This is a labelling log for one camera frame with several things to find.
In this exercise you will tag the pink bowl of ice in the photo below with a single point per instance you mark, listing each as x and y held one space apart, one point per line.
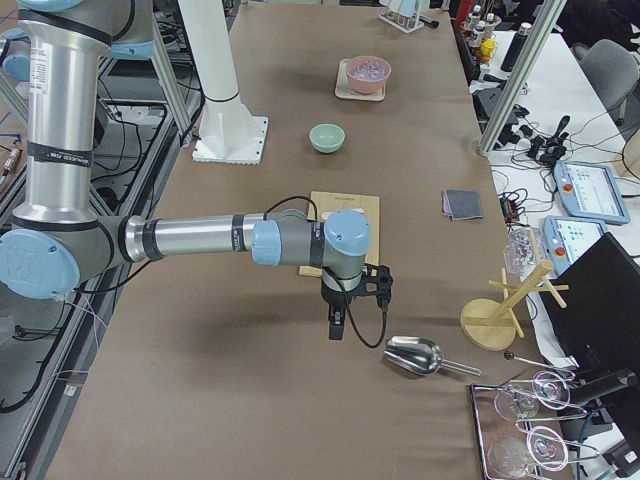
367 74

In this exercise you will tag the bamboo cutting board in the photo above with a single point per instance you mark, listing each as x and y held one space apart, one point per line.
369 206

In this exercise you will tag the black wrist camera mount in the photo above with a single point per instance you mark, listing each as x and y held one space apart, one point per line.
377 281

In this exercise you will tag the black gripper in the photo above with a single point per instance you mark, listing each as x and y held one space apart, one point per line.
335 297

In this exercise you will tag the beige rabbit tray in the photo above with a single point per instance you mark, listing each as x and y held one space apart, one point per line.
345 92

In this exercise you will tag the upper teach pendant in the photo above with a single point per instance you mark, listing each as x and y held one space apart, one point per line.
589 190

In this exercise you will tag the teach pendant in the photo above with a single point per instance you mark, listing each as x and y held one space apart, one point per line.
568 238
589 190

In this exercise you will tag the black monitor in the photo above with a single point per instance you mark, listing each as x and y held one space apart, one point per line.
599 326

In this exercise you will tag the green ceramic bowl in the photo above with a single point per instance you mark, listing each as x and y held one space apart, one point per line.
327 138

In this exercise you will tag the lower teach pendant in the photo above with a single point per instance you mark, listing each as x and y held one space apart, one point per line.
568 238

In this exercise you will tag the aluminium frame post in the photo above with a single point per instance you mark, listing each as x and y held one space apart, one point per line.
544 23

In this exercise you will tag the black wire glass rack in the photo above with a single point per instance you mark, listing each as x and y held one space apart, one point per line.
535 428

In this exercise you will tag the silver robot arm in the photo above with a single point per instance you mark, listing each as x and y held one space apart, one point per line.
56 241

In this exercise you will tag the white camera pedestal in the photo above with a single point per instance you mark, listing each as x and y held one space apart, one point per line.
228 132

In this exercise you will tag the steel ice scoop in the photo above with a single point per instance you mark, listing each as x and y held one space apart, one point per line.
423 356

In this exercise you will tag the black water bottle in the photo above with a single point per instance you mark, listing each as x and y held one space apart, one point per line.
515 47

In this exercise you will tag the wooden cup tree stand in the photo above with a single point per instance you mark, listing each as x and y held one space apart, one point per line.
493 325

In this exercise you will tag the grey folded cloth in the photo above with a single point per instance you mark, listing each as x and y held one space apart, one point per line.
461 204

